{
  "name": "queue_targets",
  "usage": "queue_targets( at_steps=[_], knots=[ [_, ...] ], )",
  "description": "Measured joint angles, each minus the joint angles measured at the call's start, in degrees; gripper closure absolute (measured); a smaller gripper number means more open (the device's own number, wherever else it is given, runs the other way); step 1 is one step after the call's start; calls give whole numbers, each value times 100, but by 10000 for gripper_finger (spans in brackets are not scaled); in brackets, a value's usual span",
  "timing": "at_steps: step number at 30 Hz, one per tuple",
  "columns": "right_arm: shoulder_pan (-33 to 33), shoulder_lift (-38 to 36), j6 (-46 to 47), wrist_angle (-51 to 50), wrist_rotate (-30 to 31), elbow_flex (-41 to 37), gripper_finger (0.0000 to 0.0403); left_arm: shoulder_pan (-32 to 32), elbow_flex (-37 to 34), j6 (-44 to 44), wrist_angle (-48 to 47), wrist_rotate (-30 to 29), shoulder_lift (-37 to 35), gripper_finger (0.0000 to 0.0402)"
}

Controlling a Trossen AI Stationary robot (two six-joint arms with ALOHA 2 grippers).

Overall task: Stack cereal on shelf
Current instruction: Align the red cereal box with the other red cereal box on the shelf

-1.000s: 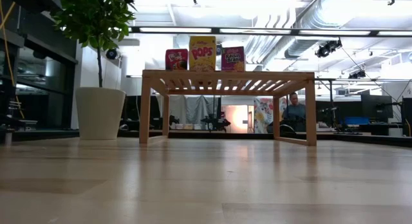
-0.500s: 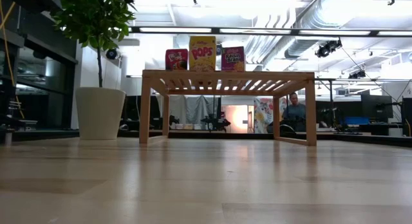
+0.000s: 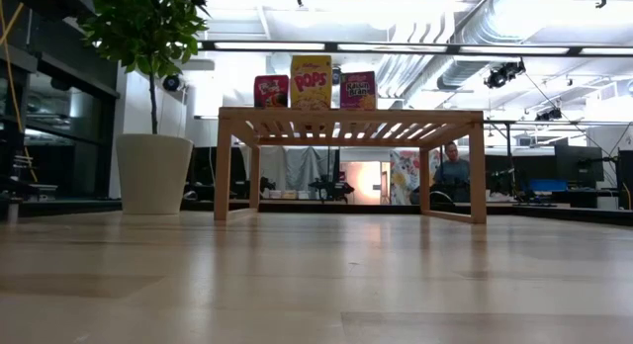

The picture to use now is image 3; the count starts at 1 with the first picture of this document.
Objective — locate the yellow Corn Pops cereal box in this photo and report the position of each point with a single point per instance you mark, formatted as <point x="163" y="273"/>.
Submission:
<point x="311" y="82"/>

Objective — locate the purple Raisin Bran cereal box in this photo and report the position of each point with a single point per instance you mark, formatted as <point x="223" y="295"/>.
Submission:
<point x="357" y="92"/>

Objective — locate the red Froot Loops cereal box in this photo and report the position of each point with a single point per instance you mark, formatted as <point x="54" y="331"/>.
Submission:
<point x="272" y="89"/>

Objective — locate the wooden slatted shelf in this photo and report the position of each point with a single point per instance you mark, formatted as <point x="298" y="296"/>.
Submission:
<point x="346" y="115"/>

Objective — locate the grey hanging cloth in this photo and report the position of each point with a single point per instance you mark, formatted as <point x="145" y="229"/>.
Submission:
<point x="301" y="166"/>

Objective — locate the black background robot device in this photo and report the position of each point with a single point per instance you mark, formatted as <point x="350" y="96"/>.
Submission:
<point x="331" y="188"/>

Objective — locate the floral printed cloth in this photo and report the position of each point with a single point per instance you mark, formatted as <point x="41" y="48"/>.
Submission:
<point x="405" y="176"/>

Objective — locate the round black ceiling device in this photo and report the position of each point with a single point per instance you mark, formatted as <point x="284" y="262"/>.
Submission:
<point x="336" y="76"/>
<point x="171" y="83"/>

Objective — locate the person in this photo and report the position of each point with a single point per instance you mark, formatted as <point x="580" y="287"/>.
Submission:
<point x="452" y="173"/>

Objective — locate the white plant pot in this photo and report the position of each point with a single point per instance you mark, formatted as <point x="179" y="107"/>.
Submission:
<point x="153" y="176"/>

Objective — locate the black stage light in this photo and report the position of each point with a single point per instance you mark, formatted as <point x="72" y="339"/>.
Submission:
<point x="504" y="74"/>
<point x="549" y="115"/>

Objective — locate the green leafy plant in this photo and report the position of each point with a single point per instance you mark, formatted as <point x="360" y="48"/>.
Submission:
<point x="143" y="32"/>

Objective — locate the blue desk object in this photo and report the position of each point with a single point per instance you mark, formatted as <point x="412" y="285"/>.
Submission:
<point x="549" y="185"/>

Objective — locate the black computer monitor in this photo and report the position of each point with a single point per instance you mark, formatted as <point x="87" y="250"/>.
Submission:
<point x="578" y="166"/>
<point x="625" y="178"/>

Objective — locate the black aluminium extrusion frame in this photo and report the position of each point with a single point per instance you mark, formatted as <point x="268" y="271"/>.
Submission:
<point x="297" y="208"/>

